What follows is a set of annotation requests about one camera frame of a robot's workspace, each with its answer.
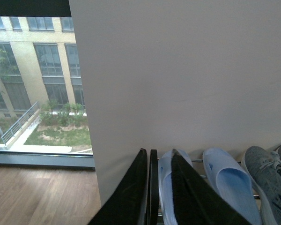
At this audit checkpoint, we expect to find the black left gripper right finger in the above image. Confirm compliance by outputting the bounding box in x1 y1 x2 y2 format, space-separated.
171 149 249 225

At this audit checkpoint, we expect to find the black metal shoe rack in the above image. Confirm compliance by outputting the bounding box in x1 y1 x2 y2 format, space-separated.
147 149 260 225

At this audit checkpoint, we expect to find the light blue slide slipper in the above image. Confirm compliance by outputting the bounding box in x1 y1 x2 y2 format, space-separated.
158 149 192 225

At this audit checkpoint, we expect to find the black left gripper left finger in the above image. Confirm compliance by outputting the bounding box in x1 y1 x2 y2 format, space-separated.
89 149 148 225

